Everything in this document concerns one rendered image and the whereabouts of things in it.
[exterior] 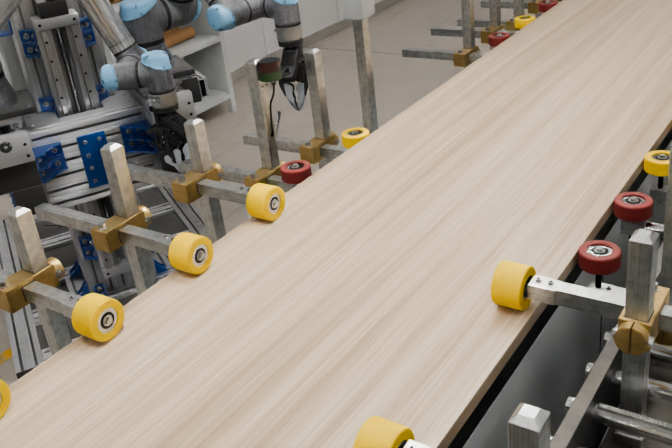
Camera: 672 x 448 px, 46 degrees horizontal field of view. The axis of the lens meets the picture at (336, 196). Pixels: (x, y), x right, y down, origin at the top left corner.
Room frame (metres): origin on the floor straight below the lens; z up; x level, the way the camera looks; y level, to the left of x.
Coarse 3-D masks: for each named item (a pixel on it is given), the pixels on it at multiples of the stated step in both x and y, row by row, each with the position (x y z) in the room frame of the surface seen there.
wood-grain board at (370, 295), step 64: (576, 0) 3.29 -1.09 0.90; (640, 0) 3.16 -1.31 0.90; (512, 64) 2.55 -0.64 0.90; (576, 64) 2.47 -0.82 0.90; (640, 64) 2.39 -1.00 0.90; (384, 128) 2.12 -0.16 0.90; (448, 128) 2.06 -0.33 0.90; (512, 128) 2.00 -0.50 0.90; (576, 128) 1.94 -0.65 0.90; (640, 128) 1.89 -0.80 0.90; (320, 192) 1.75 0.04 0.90; (384, 192) 1.70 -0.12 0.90; (448, 192) 1.66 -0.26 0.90; (512, 192) 1.62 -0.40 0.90; (576, 192) 1.58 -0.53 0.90; (256, 256) 1.47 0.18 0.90; (320, 256) 1.44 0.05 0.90; (384, 256) 1.41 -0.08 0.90; (448, 256) 1.38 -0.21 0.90; (512, 256) 1.35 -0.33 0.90; (576, 256) 1.33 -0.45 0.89; (128, 320) 1.29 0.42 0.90; (192, 320) 1.26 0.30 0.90; (256, 320) 1.24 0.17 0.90; (320, 320) 1.21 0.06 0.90; (384, 320) 1.19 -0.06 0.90; (448, 320) 1.16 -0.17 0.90; (512, 320) 1.14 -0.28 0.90; (64, 384) 1.12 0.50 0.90; (128, 384) 1.09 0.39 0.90; (192, 384) 1.07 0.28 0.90; (256, 384) 1.05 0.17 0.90; (320, 384) 1.03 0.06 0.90; (384, 384) 1.01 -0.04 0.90; (448, 384) 0.99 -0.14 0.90
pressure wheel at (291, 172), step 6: (288, 162) 1.94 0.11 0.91; (294, 162) 1.94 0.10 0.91; (300, 162) 1.93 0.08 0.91; (306, 162) 1.93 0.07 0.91; (282, 168) 1.91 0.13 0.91; (288, 168) 1.91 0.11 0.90; (294, 168) 1.91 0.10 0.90; (300, 168) 1.89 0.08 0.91; (306, 168) 1.89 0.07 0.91; (282, 174) 1.90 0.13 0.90; (288, 174) 1.88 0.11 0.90; (294, 174) 1.88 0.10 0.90; (300, 174) 1.88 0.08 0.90; (306, 174) 1.89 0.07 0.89; (282, 180) 1.90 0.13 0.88; (288, 180) 1.88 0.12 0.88; (294, 180) 1.88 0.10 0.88; (300, 180) 1.88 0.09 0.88
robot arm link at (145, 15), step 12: (132, 0) 2.54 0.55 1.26; (144, 0) 2.51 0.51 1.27; (156, 0) 2.55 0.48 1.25; (132, 12) 2.49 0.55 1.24; (144, 12) 2.49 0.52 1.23; (156, 12) 2.52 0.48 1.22; (168, 12) 2.56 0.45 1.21; (132, 24) 2.49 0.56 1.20; (144, 24) 2.49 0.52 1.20; (156, 24) 2.52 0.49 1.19; (168, 24) 2.56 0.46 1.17; (132, 36) 2.50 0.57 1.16; (144, 36) 2.49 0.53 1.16; (156, 36) 2.51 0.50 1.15
